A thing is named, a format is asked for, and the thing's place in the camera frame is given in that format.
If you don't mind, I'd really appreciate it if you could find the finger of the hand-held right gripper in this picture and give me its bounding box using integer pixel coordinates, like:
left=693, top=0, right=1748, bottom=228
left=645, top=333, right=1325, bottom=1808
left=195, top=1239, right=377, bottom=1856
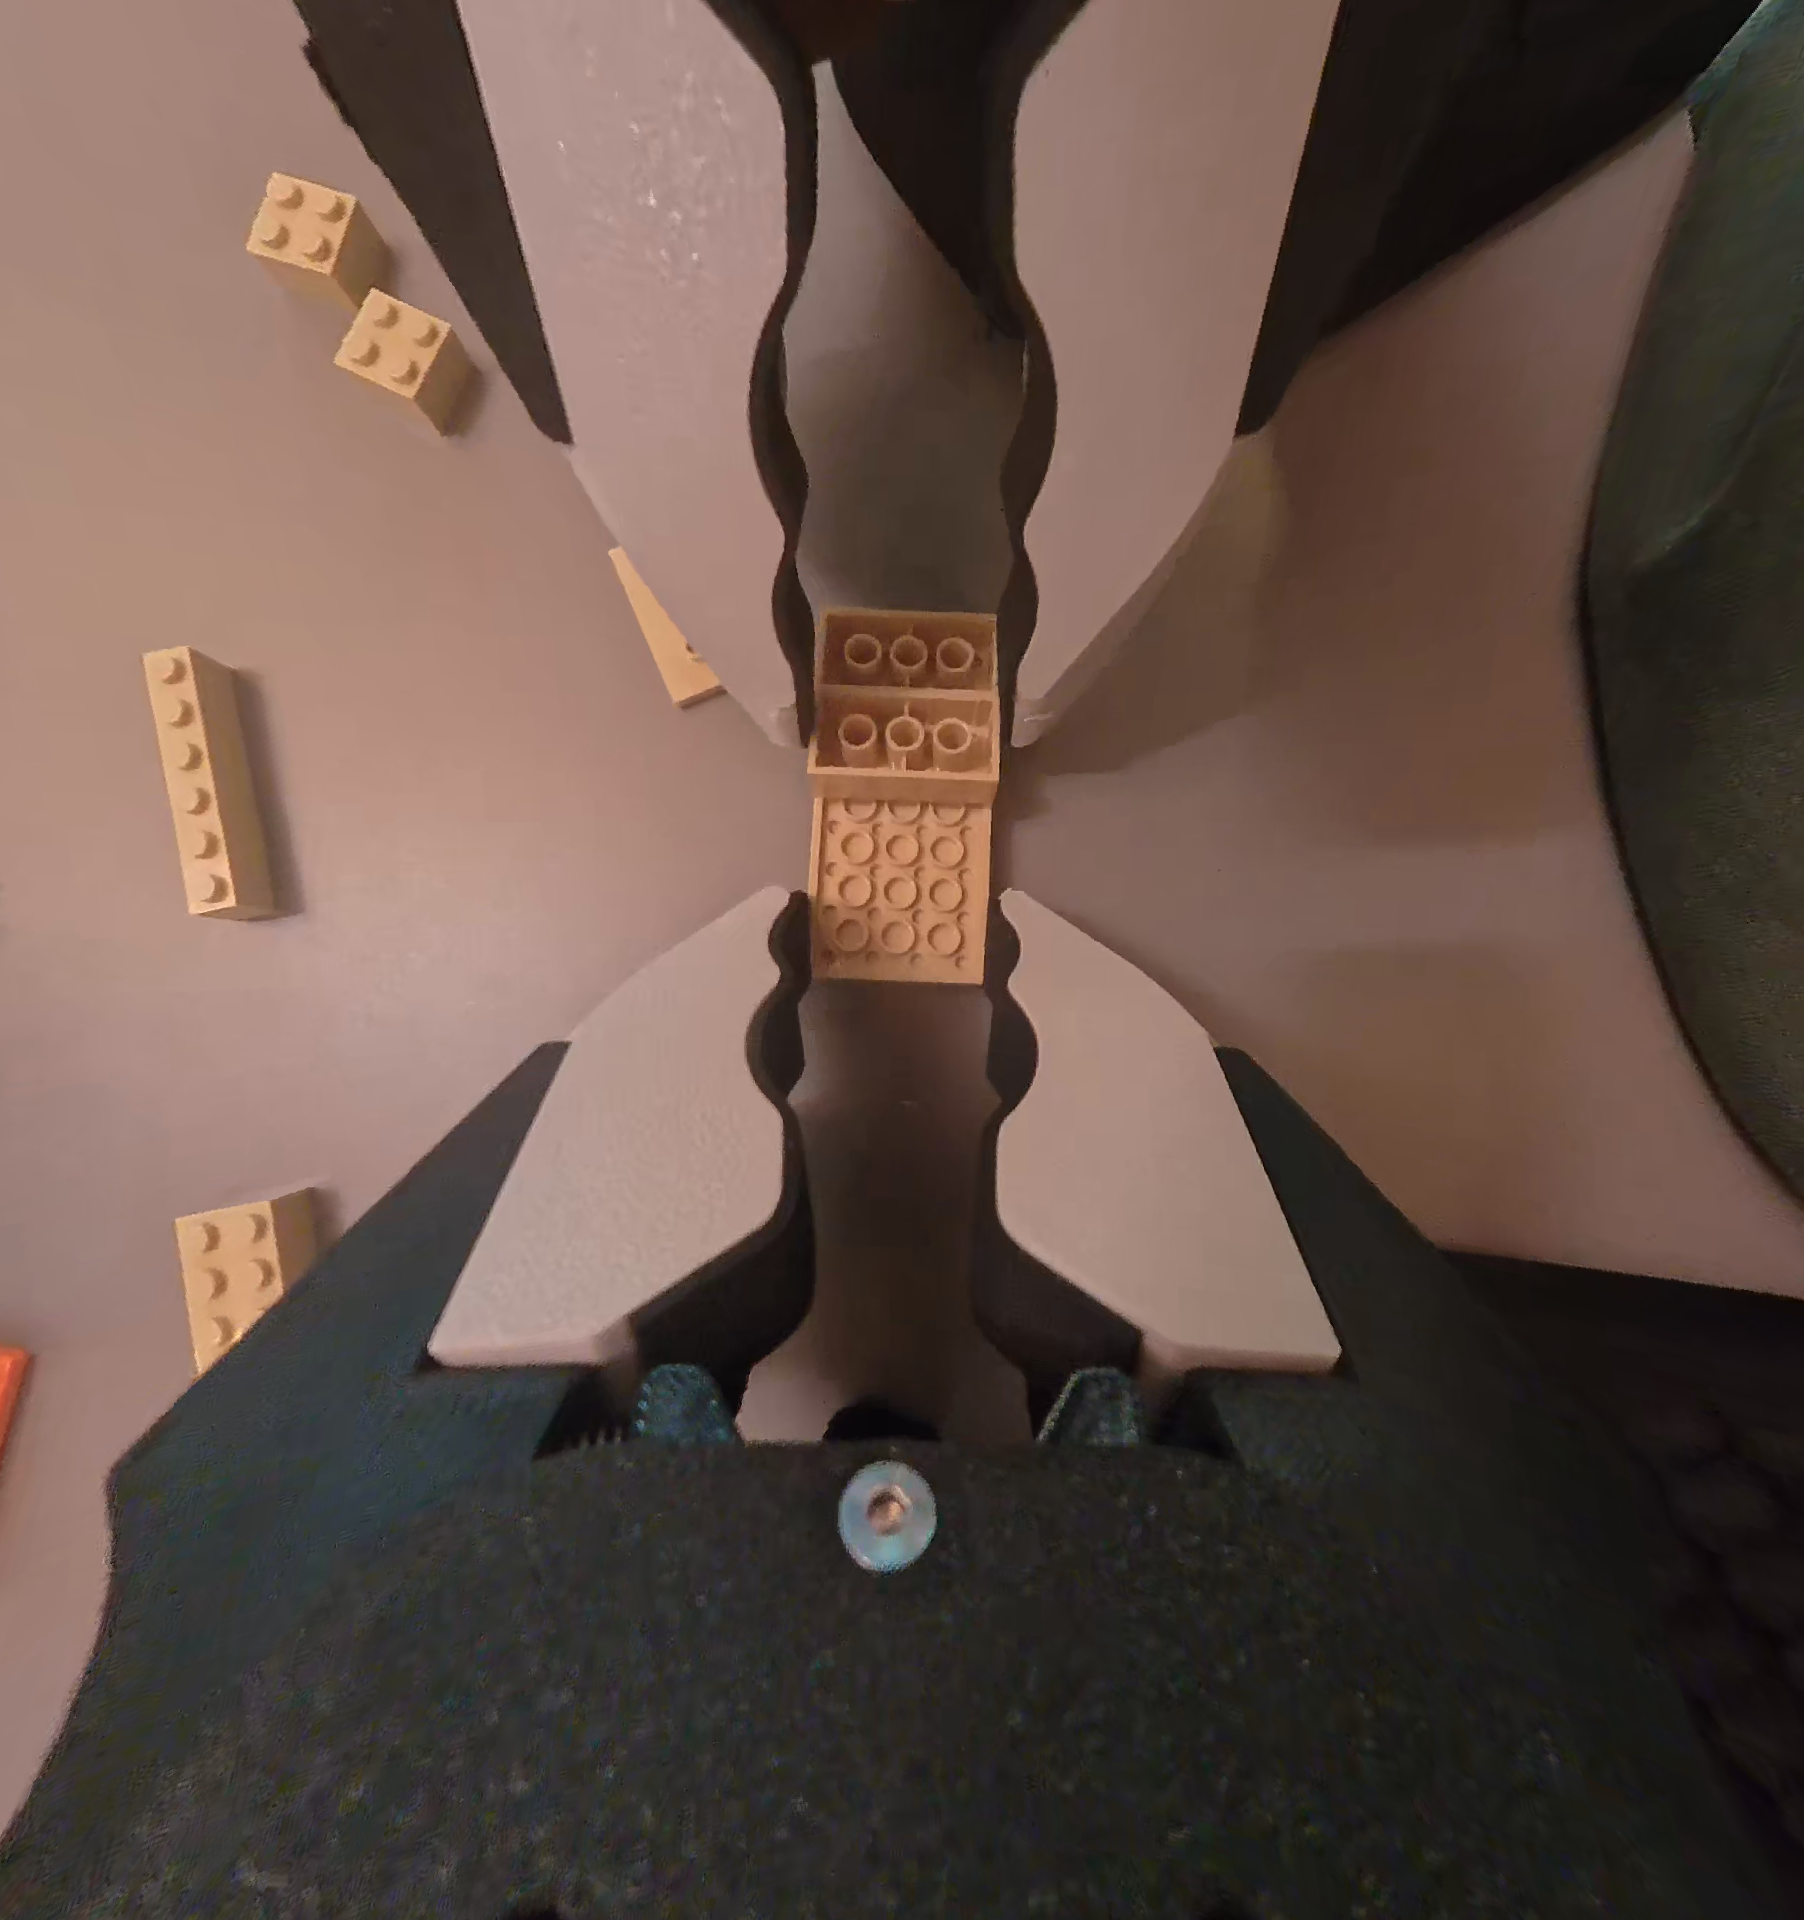
left=451, top=0, right=825, bottom=752
left=988, top=0, right=1349, bottom=752

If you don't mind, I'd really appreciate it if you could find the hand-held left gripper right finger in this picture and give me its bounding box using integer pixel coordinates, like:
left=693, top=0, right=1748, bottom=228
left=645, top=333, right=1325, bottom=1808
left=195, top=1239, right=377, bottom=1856
left=979, top=887, right=1346, bottom=1415

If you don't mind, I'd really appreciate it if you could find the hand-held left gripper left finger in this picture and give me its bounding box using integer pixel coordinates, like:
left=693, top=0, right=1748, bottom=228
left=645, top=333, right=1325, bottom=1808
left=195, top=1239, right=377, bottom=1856
left=430, top=885, right=816, bottom=1404

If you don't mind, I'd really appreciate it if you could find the tan two-by-two brick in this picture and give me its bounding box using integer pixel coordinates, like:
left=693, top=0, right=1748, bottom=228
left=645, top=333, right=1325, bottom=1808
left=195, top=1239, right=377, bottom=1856
left=247, top=171, right=386, bottom=309
left=336, top=290, right=470, bottom=440

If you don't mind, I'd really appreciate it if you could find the large tan brick plate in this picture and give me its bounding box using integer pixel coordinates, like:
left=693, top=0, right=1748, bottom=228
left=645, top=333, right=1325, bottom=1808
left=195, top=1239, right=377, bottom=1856
left=811, top=793, right=995, bottom=985

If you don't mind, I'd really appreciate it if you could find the tan two-by-four brick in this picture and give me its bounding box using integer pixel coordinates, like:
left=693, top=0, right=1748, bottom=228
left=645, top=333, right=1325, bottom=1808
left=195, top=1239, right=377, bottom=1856
left=816, top=608, right=1006, bottom=699
left=175, top=1189, right=319, bottom=1373
left=807, top=686, right=1006, bottom=803

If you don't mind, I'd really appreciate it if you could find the long narrow tan brick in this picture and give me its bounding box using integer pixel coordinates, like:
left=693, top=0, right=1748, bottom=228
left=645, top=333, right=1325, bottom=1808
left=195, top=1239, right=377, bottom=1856
left=142, top=648, right=277, bottom=919

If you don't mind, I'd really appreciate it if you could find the grey desk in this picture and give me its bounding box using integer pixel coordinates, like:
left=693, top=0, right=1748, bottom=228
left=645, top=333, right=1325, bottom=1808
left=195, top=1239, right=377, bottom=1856
left=0, top=0, right=1804, bottom=1908

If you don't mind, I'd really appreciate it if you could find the small tan two-stud plate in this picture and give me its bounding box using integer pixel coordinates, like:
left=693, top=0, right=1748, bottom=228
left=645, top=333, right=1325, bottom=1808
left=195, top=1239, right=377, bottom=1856
left=604, top=547, right=726, bottom=707

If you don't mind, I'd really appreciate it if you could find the black quilted seat cushion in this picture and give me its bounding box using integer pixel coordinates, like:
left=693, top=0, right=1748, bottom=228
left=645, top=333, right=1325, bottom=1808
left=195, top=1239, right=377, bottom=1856
left=1351, top=0, right=1763, bottom=440

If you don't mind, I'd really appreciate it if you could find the person's dark green hoodie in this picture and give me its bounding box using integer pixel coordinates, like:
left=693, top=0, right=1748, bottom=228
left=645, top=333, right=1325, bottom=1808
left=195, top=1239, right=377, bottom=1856
left=1579, top=0, right=1804, bottom=1255

